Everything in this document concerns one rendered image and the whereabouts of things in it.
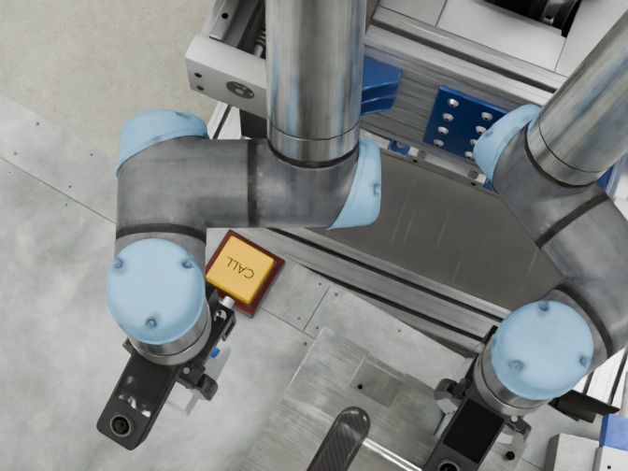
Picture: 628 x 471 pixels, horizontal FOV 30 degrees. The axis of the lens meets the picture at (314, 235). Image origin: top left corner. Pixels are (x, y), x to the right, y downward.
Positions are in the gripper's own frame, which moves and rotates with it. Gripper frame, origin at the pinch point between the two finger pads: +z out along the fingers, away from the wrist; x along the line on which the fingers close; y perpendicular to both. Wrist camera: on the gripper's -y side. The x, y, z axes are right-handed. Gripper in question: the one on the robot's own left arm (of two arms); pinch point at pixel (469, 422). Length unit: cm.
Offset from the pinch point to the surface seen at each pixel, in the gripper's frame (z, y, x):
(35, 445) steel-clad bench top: 11, -26, 42
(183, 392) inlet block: -4.4, -13.1, 27.8
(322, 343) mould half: 2.4, 0.0, 18.3
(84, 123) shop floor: 91, 31, 88
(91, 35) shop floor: 91, 48, 97
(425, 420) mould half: 2.4, -1.7, 4.2
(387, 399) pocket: 5.2, -1.4, 9.0
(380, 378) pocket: 5.2, 0.4, 10.8
